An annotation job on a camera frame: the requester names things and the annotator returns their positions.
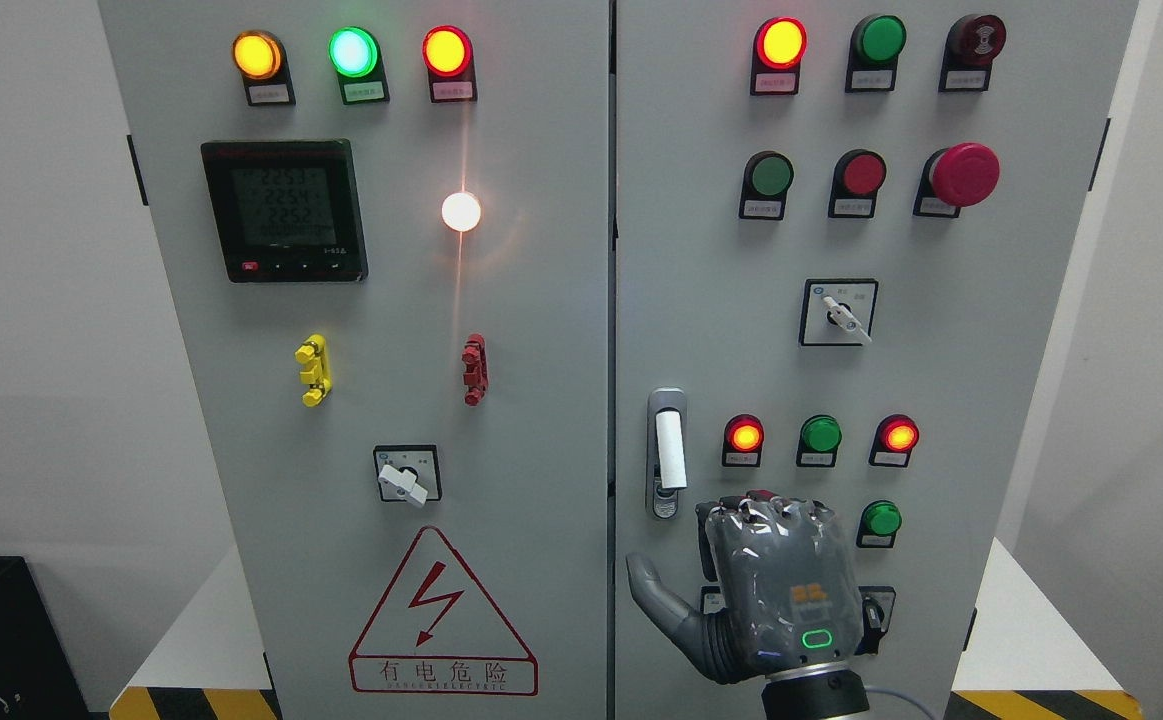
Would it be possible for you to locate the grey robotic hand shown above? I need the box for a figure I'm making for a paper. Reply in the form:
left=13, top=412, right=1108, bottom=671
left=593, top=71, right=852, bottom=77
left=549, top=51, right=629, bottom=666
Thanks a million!
left=626, top=491, right=863, bottom=684

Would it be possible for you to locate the silver door latch handle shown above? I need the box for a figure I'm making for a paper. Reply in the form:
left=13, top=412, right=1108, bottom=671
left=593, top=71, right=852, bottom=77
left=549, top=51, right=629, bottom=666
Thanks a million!
left=645, top=387, right=688, bottom=520

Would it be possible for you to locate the grey right cabinet door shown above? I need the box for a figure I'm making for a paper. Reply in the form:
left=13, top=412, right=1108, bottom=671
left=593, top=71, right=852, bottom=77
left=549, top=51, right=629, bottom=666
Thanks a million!
left=611, top=1, right=1139, bottom=719

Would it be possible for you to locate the grey cabinet door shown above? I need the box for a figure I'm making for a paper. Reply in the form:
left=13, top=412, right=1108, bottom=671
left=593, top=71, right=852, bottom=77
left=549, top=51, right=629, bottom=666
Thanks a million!
left=98, top=1, right=611, bottom=719
left=611, top=1, right=1139, bottom=719

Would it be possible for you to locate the grey left cabinet door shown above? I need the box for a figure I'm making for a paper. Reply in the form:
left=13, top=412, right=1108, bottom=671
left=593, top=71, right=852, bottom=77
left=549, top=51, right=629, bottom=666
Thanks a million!
left=98, top=1, right=611, bottom=719

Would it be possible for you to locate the red indicator light left door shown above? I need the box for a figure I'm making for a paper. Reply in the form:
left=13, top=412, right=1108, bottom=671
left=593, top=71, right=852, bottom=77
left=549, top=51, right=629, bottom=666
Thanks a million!
left=422, top=26, right=479, bottom=102

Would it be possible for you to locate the green indicator lower right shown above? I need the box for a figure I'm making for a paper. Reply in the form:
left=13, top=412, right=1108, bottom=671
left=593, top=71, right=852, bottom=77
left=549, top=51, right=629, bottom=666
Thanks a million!
left=856, top=500, right=904, bottom=550

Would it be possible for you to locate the green indicator middle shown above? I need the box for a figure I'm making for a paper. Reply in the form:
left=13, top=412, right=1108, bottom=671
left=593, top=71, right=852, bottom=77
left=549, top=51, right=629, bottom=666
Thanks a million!
left=795, top=414, right=843, bottom=468

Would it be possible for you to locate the red lit indicator middle left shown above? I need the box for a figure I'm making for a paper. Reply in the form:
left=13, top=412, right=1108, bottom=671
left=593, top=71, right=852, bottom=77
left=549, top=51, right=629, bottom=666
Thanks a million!
left=721, top=414, right=765, bottom=468

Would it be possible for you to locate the red lit indicator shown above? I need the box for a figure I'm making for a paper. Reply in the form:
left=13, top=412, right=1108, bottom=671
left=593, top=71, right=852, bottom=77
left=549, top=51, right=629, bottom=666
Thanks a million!
left=869, top=414, right=920, bottom=468
left=750, top=15, right=808, bottom=97
left=721, top=414, right=765, bottom=468

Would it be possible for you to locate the red lit indicator middle right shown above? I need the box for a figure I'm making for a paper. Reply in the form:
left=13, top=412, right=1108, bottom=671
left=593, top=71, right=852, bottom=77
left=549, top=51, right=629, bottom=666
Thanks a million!
left=869, top=414, right=920, bottom=468

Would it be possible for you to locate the white platform with hazard stripes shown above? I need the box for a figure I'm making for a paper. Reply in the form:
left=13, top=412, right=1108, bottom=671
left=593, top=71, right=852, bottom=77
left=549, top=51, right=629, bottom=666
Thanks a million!
left=110, top=543, right=1143, bottom=719

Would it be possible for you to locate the red high voltage warning sign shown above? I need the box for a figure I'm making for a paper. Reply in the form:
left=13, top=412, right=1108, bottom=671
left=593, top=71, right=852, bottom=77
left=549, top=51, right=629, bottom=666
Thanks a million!
left=348, top=527, right=537, bottom=696

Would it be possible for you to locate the red terminal connector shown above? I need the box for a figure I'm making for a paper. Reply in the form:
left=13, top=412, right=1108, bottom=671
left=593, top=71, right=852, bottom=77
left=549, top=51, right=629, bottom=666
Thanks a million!
left=459, top=333, right=488, bottom=407

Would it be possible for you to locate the green push button second row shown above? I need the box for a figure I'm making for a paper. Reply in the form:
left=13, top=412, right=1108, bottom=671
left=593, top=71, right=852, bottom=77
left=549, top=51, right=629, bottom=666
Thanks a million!
left=739, top=150, right=795, bottom=222

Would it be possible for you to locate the red push button second row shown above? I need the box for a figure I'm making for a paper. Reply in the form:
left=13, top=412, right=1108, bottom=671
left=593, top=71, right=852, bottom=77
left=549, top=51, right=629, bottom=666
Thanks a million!
left=827, top=149, right=887, bottom=219

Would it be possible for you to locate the red emergency stop mushroom button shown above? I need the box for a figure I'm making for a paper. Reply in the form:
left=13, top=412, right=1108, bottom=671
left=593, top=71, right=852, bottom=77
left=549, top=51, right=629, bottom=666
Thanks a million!
left=913, top=142, right=1001, bottom=219

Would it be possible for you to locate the white lit indicator light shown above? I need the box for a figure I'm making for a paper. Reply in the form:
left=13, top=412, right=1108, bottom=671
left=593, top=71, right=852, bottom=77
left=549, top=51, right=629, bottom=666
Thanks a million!
left=440, top=191, right=481, bottom=233

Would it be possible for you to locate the yellow terminal connector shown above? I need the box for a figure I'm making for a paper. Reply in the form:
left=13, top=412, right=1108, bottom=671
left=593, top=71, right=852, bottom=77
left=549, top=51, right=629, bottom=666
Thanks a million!
left=294, top=334, right=331, bottom=407

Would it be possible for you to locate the red lit indicator top right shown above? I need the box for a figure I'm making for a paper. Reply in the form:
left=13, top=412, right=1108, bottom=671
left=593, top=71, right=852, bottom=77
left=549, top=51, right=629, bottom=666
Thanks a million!
left=750, top=15, right=808, bottom=97

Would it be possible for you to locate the green push button top row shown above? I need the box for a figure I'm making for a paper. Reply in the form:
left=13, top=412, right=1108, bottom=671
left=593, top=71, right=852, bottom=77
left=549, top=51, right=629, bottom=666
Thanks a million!
left=846, top=14, right=907, bottom=94

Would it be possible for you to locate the black digital power meter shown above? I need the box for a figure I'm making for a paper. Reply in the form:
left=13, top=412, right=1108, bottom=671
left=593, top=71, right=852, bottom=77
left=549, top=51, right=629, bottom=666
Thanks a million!
left=201, top=138, right=369, bottom=283

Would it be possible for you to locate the green lit indicator light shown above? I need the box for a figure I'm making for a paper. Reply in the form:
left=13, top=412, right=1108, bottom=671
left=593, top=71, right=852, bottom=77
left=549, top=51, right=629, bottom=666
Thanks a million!
left=328, top=26, right=390, bottom=105

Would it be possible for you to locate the yellow indicator light top left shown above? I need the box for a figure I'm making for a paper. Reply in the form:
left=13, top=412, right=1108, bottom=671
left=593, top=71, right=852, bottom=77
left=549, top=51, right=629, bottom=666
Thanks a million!
left=231, top=29, right=297, bottom=106

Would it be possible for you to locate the black box lower left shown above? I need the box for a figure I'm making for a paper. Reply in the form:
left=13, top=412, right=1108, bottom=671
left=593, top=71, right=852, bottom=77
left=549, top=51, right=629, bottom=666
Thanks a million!
left=0, top=556, right=92, bottom=720

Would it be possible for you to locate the lower white selector switch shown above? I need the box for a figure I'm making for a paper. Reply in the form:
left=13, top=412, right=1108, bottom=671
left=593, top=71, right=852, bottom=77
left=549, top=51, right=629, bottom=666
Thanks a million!
left=699, top=584, right=727, bottom=614

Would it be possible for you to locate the black knob selector switch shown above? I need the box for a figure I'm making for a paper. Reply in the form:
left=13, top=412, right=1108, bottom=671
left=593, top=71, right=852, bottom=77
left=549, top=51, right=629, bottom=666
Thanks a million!
left=855, top=585, right=897, bottom=656

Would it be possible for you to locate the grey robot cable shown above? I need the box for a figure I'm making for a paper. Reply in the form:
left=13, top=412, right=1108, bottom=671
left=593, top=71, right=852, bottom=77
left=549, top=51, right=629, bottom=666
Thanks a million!
left=863, top=684, right=942, bottom=720

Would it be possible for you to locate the upper right white selector switch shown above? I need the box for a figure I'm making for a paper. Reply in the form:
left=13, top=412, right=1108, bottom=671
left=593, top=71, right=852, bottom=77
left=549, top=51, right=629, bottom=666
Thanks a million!
left=799, top=278, right=879, bottom=345

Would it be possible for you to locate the left door white selector switch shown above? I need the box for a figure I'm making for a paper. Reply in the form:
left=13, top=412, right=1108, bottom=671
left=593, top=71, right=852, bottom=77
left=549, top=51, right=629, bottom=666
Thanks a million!
left=372, top=445, right=443, bottom=509

